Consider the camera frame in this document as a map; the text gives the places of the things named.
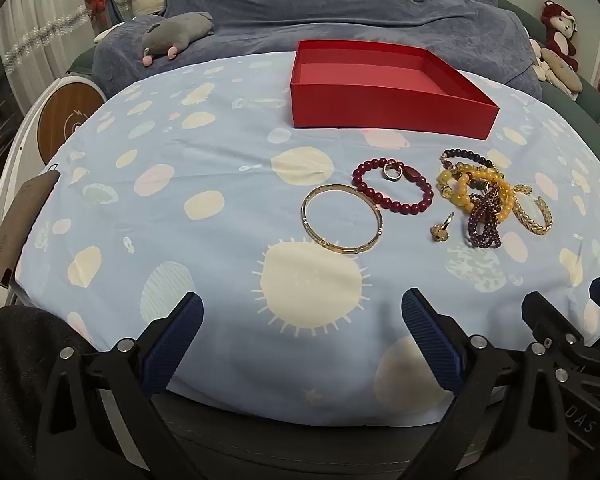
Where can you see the white sheer curtain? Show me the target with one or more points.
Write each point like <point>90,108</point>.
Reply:
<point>40,35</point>

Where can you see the green sofa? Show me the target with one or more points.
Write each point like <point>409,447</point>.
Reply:
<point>585,95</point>

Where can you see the beige cookie plush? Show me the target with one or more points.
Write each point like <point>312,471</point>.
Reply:
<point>562,72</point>

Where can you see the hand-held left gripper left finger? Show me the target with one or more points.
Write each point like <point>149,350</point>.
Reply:
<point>175,345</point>

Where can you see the grey mouse plush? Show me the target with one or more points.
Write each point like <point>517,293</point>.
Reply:
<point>180,30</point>

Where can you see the red cardboard box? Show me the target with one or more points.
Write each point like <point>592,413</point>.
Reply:
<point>380,105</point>

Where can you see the blue covered sofa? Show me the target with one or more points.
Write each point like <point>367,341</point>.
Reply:
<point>330,0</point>

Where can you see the light blue patterned sheet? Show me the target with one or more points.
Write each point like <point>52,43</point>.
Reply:
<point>205,260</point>

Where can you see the thin gold bangle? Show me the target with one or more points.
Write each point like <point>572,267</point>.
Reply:
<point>304,215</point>

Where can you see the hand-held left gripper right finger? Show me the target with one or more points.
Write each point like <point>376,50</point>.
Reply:
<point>430,340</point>

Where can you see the white device with wooden disc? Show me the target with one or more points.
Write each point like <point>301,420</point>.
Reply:
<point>60,120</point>

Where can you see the blue curtain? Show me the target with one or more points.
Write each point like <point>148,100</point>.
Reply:
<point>117,10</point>

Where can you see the red monkey plush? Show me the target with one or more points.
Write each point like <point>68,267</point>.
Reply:
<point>555,35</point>

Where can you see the brown flat board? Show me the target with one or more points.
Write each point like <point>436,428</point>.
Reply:
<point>15,230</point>

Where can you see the black clothing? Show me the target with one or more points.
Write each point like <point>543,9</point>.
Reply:
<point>10,360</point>

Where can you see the white plush toy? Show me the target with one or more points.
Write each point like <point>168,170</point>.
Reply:
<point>537,60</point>

